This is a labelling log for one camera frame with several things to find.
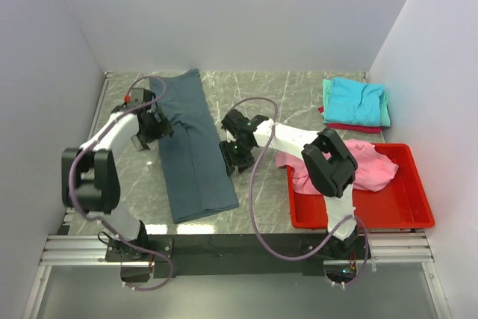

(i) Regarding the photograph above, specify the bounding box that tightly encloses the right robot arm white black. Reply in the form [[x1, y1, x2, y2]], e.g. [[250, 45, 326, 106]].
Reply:
[[220, 109, 359, 254]]

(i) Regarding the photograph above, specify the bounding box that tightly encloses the cyan folded t shirt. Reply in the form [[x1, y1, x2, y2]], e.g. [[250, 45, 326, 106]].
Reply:
[[323, 76, 386, 126]]

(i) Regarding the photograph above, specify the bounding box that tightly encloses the teal green folded t shirt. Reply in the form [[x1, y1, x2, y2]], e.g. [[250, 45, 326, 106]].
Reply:
[[321, 79, 393, 128]]

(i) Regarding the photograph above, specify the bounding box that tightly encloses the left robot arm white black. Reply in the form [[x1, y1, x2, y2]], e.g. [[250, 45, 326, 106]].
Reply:
[[61, 105, 173, 250]]

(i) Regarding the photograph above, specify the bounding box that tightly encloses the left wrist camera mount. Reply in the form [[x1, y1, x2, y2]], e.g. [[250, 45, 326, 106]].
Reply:
[[124, 88, 155, 108]]

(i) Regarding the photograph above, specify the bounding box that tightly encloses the slate blue t shirt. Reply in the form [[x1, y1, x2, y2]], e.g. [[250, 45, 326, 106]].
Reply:
[[149, 69, 239, 224]]

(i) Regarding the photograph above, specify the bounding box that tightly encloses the aluminium extrusion rail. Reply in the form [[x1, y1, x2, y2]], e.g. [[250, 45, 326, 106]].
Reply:
[[22, 211, 436, 318]]

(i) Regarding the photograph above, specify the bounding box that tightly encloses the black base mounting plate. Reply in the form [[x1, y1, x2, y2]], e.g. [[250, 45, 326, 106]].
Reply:
[[105, 234, 370, 282]]

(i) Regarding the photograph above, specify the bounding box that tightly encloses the red plastic bin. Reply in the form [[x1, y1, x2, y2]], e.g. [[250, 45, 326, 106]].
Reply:
[[286, 143, 435, 230]]

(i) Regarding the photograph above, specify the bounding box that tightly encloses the crimson folded t shirt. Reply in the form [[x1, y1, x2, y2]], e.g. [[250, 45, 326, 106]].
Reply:
[[326, 123, 382, 134]]

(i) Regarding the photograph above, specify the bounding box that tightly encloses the pink t shirt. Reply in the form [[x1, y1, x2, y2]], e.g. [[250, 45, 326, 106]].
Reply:
[[276, 140, 399, 195]]

